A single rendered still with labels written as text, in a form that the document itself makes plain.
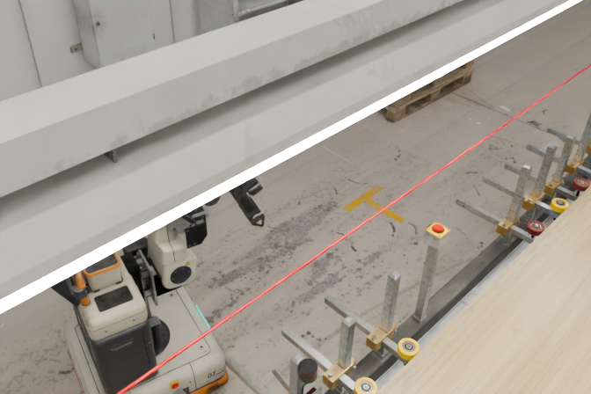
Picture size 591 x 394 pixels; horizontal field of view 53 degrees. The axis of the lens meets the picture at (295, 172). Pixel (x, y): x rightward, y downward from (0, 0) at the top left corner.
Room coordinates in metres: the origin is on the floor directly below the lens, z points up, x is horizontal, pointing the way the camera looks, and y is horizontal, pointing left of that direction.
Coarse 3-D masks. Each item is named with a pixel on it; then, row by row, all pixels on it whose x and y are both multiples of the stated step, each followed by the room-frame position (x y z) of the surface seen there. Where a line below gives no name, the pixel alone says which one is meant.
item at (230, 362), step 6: (228, 360) 1.38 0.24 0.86; (234, 360) 1.38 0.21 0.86; (228, 366) 1.37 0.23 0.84; (234, 366) 1.35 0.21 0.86; (240, 366) 1.35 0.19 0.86; (234, 372) 1.34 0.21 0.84; (240, 372) 1.33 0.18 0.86; (246, 372) 1.33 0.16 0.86; (240, 378) 1.32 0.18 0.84; (246, 378) 1.30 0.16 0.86; (252, 378) 1.30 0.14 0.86; (246, 384) 1.29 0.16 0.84; (252, 384) 1.28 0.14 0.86; (258, 384) 1.28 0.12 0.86; (252, 390) 1.27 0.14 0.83; (258, 390) 1.25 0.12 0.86; (264, 390) 1.25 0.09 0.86
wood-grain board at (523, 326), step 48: (576, 240) 2.04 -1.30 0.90; (528, 288) 1.74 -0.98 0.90; (576, 288) 1.74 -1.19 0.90; (480, 336) 1.48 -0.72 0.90; (528, 336) 1.49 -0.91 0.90; (576, 336) 1.49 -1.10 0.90; (432, 384) 1.27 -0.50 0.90; (480, 384) 1.27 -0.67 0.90; (528, 384) 1.28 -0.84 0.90; (576, 384) 1.28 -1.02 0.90
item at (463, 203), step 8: (456, 200) 2.42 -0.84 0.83; (464, 200) 2.41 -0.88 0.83; (472, 208) 2.35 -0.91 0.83; (480, 208) 2.34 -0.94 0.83; (480, 216) 2.31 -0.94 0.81; (488, 216) 2.29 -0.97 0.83; (496, 216) 2.28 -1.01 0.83; (496, 224) 2.25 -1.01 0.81; (512, 232) 2.19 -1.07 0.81; (520, 232) 2.17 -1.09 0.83; (528, 240) 2.13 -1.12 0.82
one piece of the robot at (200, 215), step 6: (198, 210) 2.03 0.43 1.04; (204, 210) 2.03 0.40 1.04; (198, 216) 1.98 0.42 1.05; (204, 216) 2.00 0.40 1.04; (198, 222) 1.97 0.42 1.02; (204, 222) 1.99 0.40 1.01; (186, 228) 1.95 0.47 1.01; (192, 228) 1.96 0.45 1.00; (198, 228) 1.98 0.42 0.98; (204, 228) 1.99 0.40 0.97; (186, 234) 1.95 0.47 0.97; (192, 234) 1.96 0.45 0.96; (198, 234) 1.98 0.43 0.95; (204, 234) 1.99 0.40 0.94; (186, 240) 1.95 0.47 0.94; (192, 240) 1.96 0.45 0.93; (198, 240) 1.97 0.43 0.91; (192, 246) 1.96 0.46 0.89
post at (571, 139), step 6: (570, 138) 2.60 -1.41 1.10; (570, 144) 2.60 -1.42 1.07; (564, 150) 2.61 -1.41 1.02; (570, 150) 2.60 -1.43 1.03; (564, 156) 2.60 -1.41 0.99; (558, 162) 2.61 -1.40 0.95; (564, 162) 2.60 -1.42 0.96; (558, 168) 2.61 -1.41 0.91; (564, 168) 2.60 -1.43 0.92; (558, 174) 2.60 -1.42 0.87; (558, 180) 2.59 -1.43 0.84
